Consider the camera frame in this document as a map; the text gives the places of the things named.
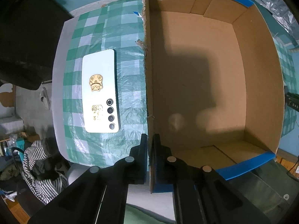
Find white smartphone with stickers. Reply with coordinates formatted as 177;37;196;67
82;49;120;133

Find large-check green tablecloth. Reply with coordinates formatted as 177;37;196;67
62;0;147;168

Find white slippers on floor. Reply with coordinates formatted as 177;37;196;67
40;87;51;110

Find silver foil sheet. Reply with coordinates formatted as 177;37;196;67
255;0;298;43

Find blue-edged cardboard box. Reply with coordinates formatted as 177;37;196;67
143;0;284;180

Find striped cloth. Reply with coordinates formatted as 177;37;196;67
21;138;68;204

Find black bag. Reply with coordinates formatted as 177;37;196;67
1;0;72;90

